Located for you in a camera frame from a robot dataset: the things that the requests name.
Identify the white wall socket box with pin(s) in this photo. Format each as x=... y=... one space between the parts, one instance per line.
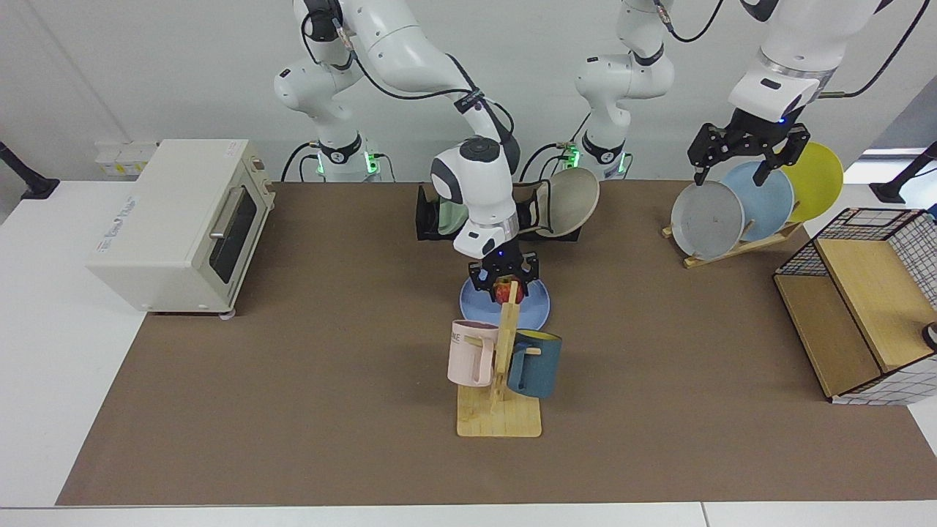
x=121 y=157

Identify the dark teal cup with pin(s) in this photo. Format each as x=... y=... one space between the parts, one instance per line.
x=538 y=369

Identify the black dish rack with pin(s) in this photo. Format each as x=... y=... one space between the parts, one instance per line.
x=424 y=219

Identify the grey plate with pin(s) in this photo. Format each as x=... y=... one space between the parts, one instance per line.
x=706 y=219

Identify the beige plate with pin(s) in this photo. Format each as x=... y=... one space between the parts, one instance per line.
x=567 y=201

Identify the pink cup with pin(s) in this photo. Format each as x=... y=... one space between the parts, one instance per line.
x=465 y=359

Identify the wooden plate rack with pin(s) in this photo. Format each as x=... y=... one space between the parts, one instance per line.
x=732 y=252

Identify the wooden cup stand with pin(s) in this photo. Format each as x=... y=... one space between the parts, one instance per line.
x=498 y=421

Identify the yellow plate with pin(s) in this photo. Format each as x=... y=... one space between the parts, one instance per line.
x=816 y=183

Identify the red yellow apple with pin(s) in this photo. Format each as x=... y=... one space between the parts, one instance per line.
x=505 y=293

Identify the black stand leg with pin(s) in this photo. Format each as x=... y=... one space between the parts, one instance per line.
x=29 y=187
x=897 y=192

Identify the green plate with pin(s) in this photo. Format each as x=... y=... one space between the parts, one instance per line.
x=448 y=219

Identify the pale toaster oven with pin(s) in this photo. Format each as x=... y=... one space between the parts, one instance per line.
x=161 y=234

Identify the brown table cloth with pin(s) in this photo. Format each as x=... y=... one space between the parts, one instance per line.
x=293 y=402

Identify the light blue plate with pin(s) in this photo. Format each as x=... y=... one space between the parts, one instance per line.
x=765 y=205

